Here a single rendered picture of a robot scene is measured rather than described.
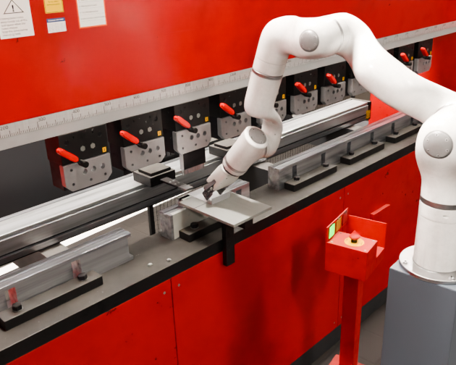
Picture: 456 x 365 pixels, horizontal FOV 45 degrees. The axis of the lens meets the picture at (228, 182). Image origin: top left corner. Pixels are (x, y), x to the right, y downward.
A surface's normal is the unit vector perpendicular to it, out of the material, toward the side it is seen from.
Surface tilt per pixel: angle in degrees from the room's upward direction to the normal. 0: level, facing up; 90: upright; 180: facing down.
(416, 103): 114
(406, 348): 90
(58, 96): 90
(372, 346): 0
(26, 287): 90
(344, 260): 90
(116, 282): 0
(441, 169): 127
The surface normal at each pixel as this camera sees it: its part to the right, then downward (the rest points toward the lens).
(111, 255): 0.71, 0.25
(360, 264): -0.55, 0.33
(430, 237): -0.74, 0.28
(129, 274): -0.04, -0.92
